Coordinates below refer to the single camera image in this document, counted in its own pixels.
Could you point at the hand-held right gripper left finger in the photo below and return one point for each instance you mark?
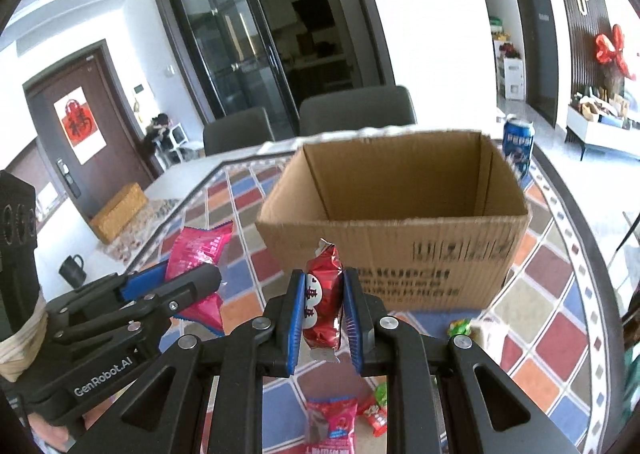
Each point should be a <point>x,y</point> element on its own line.
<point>291,329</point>

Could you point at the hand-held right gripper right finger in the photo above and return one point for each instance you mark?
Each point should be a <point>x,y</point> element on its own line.
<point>353,324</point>

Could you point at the woven straw basket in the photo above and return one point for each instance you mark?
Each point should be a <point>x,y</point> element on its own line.
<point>117,211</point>

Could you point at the colourful checked tablecloth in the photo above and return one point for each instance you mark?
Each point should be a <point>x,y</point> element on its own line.
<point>540,294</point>

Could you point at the small white shelf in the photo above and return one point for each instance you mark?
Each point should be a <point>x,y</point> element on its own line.
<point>172,142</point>

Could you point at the brown cardboard box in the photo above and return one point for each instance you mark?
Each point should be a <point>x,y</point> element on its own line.
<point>390,244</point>

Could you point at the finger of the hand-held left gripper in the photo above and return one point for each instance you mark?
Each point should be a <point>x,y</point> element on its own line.
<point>145,280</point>
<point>190,284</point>

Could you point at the red and green candy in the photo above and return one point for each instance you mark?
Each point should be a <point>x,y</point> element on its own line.
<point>376,411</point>

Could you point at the person's left hand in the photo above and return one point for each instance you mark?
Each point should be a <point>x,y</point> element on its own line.
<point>47,434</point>

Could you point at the red ribbon bow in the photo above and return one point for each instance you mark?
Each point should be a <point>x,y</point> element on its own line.
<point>612,52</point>

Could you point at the pink snack packet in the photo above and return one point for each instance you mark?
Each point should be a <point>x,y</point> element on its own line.
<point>200,246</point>
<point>331,426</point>

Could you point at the black mug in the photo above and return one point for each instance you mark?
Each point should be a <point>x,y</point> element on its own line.
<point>72,271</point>

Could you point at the blue drink can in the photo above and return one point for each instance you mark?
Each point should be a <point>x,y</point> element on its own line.
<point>517,144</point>

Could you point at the dark interior door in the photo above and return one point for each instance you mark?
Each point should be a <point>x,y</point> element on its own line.
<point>537,34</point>

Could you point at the red foil snack packet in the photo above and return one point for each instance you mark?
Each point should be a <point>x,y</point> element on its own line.
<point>322,304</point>

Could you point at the brown entrance door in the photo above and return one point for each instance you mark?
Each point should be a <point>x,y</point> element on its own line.
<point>120,134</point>

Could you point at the grey dining chair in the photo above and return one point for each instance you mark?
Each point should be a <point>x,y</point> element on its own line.
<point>357,109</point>
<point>237,132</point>

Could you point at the white crumpled wrapper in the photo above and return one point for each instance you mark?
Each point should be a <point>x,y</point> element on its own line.
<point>490,341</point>

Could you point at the white sideboard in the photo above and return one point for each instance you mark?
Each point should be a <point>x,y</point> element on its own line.
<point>600,132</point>

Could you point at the red paper door poster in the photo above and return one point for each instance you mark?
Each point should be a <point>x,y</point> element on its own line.
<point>79,124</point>

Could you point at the pink flat snack packet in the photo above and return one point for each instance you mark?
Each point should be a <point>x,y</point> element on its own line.
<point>331,426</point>

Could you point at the black framed sliding glass door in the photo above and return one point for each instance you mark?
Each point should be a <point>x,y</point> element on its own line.
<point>225,34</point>

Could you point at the pile of gift boxes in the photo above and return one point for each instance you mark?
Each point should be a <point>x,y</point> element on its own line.
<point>600,107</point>

